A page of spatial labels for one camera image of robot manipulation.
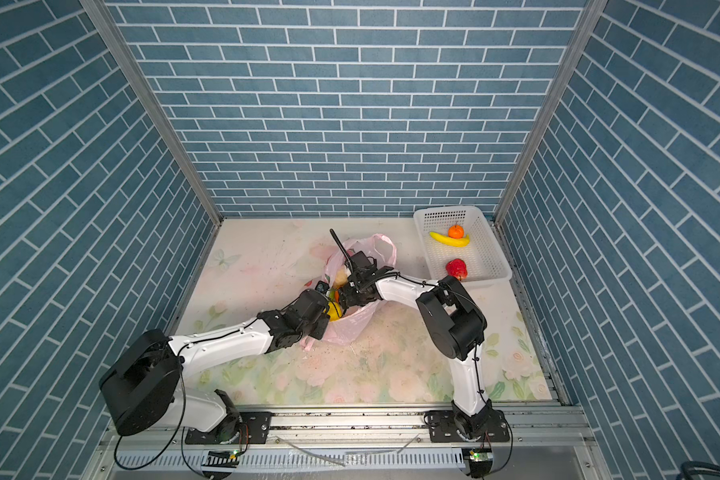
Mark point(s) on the red fruit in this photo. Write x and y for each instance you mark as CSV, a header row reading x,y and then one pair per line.
x,y
457,268

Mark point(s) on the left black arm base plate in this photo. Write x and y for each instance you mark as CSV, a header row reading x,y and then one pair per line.
x,y
243,429

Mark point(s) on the yellow lemon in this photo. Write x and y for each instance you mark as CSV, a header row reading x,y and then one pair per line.
x,y
335,311

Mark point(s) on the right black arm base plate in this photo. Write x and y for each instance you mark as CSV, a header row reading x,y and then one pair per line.
x,y
468,426

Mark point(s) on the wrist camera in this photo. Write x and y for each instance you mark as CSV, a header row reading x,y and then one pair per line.
x,y
322,287
362,265

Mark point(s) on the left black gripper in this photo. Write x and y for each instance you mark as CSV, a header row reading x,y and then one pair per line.
x,y
324,321

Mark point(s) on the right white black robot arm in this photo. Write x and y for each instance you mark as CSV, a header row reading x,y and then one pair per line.
x,y
452,319

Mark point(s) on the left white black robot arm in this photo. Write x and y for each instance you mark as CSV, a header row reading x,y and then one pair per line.
x,y
146,385

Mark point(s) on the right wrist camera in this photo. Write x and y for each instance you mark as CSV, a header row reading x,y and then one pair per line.
x,y
362,265

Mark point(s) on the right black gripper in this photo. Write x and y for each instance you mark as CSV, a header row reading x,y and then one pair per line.
x,y
345,296

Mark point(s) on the yellow banana in basket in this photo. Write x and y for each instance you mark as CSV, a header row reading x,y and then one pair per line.
x,y
446,240

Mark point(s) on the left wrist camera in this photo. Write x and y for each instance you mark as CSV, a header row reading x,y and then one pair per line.
x,y
322,287

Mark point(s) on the white plastic basket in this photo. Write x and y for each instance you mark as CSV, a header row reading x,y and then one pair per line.
x,y
486,262

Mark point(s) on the orange tangerine in basket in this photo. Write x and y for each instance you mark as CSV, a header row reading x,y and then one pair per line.
x,y
456,232

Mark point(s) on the aluminium front rail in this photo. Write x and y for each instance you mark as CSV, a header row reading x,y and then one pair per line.
x,y
376,427

